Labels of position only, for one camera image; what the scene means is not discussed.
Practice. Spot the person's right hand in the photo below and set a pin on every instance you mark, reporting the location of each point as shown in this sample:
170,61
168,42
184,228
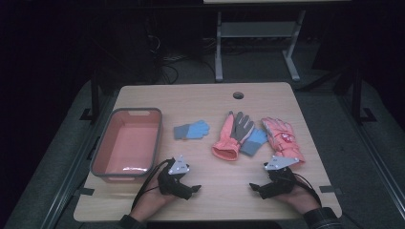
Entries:
301,198

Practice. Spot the pink glove with grey palm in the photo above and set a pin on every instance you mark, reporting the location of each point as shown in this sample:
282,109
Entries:
227,143

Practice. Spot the pink glove with printed patch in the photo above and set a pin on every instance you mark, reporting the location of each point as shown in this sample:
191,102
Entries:
281,136

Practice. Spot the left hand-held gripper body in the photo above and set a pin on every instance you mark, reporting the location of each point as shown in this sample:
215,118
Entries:
178,167

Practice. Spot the person's left hand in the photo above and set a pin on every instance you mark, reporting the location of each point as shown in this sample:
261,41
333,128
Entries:
149,202

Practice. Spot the pink plastic basin grey rim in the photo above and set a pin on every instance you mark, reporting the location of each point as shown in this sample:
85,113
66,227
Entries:
130,149

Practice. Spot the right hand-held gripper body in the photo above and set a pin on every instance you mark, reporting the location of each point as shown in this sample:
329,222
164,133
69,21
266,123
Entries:
280,162

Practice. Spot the black tape strip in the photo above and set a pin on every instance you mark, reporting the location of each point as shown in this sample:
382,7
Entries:
330,190
84,191

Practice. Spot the grey metal table frame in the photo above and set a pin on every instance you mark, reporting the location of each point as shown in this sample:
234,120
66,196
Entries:
254,29

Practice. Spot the black metal post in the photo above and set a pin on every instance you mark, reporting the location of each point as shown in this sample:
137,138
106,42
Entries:
94,95
357,95

